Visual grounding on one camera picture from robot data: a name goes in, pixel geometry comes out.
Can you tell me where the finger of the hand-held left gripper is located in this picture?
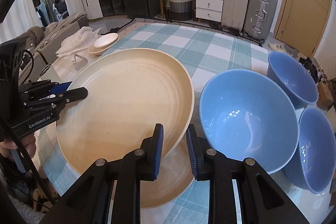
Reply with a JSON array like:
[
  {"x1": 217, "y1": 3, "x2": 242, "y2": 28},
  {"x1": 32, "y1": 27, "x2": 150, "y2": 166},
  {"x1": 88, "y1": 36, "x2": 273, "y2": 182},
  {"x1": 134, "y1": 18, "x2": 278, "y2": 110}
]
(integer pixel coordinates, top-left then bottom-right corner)
[
  {"x1": 19, "y1": 79, "x2": 72, "y2": 96},
  {"x1": 22, "y1": 87, "x2": 89, "y2": 110}
]

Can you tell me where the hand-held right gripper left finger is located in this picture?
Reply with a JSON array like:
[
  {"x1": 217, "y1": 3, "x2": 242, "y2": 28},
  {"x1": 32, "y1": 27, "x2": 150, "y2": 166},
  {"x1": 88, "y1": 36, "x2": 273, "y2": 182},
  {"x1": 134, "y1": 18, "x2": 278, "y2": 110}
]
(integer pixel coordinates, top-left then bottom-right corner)
[{"x1": 39, "y1": 123, "x2": 164, "y2": 224}]

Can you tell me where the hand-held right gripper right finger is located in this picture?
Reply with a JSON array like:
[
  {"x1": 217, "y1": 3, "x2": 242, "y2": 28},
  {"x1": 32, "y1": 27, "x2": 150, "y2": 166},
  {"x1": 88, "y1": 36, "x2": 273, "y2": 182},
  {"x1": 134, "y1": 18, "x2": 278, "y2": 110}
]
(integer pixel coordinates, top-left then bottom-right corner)
[{"x1": 186, "y1": 124, "x2": 310, "y2": 224}]

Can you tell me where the cream round plate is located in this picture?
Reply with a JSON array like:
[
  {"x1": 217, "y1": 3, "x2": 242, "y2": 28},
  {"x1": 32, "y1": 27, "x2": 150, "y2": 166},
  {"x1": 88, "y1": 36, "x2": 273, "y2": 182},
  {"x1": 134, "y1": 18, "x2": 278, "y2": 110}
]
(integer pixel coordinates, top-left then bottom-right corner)
[
  {"x1": 56, "y1": 48, "x2": 195, "y2": 171},
  {"x1": 62, "y1": 145, "x2": 196, "y2": 209}
]

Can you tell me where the blue bowl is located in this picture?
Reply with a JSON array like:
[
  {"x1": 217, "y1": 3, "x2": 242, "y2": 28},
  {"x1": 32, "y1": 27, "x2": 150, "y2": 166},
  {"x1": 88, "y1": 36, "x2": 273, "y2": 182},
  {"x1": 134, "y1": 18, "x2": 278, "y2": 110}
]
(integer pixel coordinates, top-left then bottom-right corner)
[
  {"x1": 199, "y1": 69, "x2": 300, "y2": 174},
  {"x1": 267, "y1": 51, "x2": 319, "y2": 110},
  {"x1": 285, "y1": 107, "x2": 336, "y2": 194}
]

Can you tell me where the person's left forearm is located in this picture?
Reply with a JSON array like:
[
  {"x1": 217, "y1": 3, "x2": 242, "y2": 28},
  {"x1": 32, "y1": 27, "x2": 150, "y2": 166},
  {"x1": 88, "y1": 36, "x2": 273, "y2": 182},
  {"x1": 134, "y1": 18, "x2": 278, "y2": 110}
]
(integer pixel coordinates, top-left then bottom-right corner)
[{"x1": 0, "y1": 157, "x2": 45, "y2": 224}]

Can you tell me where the person's left hand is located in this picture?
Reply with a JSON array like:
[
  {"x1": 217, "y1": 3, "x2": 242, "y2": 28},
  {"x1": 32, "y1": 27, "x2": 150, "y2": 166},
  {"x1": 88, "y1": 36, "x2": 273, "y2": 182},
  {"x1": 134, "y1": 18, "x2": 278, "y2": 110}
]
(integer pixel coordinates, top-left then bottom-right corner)
[{"x1": 0, "y1": 133, "x2": 38, "y2": 163}]

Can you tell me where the white round container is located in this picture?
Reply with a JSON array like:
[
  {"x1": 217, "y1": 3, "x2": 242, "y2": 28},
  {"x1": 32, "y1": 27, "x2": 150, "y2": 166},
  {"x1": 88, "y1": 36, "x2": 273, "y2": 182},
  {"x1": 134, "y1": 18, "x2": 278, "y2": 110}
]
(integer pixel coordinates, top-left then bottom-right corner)
[{"x1": 39, "y1": 63, "x2": 57, "y2": 81}]

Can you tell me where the metal phone stand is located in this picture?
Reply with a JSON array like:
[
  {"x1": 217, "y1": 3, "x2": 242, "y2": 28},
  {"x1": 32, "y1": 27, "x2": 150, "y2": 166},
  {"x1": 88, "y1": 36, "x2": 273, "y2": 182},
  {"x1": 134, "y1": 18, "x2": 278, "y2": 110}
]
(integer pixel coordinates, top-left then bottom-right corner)
[{"x1": 71, "y1": 54, "x2": 88, "y2": 71}]

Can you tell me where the small cream bowl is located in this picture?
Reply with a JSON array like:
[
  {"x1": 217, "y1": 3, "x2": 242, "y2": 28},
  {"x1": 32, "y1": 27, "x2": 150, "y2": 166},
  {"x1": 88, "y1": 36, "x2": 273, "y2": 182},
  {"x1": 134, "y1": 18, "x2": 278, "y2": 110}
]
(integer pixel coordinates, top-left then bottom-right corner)
[{"x1": 88, "y1": 39, "x2": 118, "y2": 55}]

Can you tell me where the white plastic bag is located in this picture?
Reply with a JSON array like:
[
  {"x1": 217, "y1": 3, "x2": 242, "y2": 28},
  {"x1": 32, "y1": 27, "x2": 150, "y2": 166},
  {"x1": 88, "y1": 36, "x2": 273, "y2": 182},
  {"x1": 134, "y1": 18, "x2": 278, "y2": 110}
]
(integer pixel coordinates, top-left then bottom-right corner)
[{"x1": 56, "y1": 26, "x2": 105, "y2": 58}]

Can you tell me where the grey sofa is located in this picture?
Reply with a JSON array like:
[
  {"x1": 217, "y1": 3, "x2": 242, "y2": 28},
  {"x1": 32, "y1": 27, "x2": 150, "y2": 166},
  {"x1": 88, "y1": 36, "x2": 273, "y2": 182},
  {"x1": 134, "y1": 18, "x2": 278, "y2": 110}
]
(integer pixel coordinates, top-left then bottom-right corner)
[{"x1": 20, "y1": 13, "x2": 90, "y2": 83}]

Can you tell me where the scattered shoes pile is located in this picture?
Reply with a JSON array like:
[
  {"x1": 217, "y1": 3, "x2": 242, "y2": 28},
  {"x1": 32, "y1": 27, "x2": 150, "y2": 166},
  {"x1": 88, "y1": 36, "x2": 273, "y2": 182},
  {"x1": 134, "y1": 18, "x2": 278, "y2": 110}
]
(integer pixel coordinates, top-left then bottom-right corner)
[{"x1": 268, "y1": 43, "x2": 328, "y2": 84}]

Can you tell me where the woven laundry basket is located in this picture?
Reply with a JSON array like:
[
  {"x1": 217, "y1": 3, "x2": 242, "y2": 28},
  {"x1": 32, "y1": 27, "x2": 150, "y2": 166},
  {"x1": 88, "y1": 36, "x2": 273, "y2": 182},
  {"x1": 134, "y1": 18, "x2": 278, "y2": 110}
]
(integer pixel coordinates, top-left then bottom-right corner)
[{"x1": 168, "y1": 0, "x2": 193, "y2": 21}]

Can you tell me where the small brown cardboard box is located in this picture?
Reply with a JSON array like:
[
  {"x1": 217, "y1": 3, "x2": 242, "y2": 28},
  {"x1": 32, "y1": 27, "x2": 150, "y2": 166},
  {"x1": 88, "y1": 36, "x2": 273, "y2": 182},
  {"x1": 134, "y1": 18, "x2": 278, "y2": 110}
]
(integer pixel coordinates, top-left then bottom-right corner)
[{"x1": 316, "y1": 81, "x2": 336, "y2": 110}]

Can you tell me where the silver suitcase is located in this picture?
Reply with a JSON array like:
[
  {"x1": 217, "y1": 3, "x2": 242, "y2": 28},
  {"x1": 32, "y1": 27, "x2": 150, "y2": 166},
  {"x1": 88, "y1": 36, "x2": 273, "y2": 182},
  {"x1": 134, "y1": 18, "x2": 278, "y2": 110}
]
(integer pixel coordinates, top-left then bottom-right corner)
[{"x1": 243, "y1": 0, "x2": 279, "y2": 42}]

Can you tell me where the beige suitcase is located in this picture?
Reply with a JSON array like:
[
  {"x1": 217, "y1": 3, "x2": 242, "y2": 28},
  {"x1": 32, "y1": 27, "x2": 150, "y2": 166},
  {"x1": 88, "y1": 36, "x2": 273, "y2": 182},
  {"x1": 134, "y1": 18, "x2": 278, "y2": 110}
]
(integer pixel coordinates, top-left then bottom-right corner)
[{"x1": 220, "y1": 0, "x2": 251, "y2": 31}]

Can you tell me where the tan wooden door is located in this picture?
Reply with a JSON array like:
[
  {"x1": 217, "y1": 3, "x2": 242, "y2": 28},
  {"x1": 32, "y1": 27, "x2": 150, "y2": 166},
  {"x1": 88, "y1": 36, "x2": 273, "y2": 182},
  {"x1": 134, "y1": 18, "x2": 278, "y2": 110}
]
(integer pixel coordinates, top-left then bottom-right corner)
[{"x1": 274, "y1": 0, "x2": 332, "y2": 56}]

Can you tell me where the black cable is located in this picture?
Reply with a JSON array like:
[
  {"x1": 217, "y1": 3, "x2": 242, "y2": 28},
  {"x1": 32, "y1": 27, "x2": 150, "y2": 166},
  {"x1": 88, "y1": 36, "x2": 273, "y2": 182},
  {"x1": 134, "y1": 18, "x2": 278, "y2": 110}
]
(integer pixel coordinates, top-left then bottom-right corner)
[{"x1": 0, "y1": 49, "x2": 57, "y2": 206}]

